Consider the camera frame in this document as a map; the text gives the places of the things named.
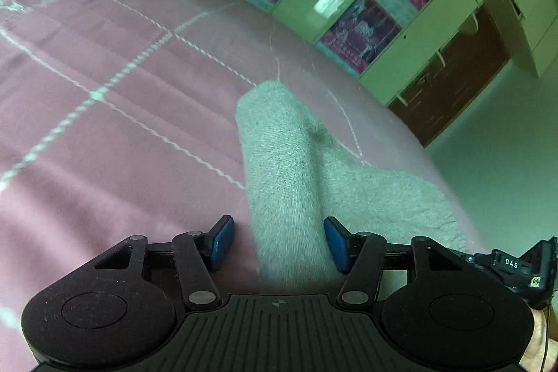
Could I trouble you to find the pink quilted bed cover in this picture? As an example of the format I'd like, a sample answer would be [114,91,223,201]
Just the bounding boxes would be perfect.
[0,0,488,372]

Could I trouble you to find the person's right hand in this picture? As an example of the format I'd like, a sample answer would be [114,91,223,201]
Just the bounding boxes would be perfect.
[520,306,551,372]

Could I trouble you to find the thin black cable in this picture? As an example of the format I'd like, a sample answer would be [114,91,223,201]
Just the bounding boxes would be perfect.
[541,308,549,372]

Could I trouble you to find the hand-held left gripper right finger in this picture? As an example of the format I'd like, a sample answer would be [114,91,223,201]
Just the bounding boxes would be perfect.
[323,216,465,306]

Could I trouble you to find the grey pants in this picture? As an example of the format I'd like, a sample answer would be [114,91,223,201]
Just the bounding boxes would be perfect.
[235,80,485,295]

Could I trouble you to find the brown wooden door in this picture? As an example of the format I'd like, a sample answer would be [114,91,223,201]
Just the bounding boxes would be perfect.
[387,6,512,149]

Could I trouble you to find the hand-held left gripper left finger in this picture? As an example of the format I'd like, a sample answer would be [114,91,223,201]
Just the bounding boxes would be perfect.
[93,215,236,310]

